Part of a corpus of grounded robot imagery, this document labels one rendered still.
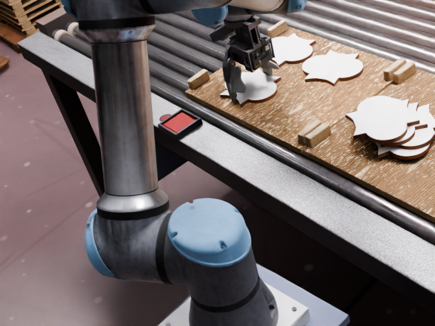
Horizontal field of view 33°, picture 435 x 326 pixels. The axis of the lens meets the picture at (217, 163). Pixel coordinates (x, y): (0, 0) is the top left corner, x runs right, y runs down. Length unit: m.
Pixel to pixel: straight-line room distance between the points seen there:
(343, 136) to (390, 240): 0.30
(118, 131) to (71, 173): 2.25
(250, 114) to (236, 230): 0.59
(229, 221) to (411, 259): 0.34
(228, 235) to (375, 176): 0.42
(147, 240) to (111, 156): 0.14
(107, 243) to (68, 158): 2.31
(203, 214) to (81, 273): 1.75
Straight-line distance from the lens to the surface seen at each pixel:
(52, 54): 2.24
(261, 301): 1.19
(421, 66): 1.73
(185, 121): 1.69
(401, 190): 1.37
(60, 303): 2.76
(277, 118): 1.60
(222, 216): 1.10
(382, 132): 1.42
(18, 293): 2.89
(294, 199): 1.42
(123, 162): 1.12
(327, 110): 1.59
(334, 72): 1.69
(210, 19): 1.44
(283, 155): 1.53
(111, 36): 1.08
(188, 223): 1.10
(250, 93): 1.69
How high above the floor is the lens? 1.85
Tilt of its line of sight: 37 degrees down
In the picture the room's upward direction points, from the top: 17 degrees counter-clockwise
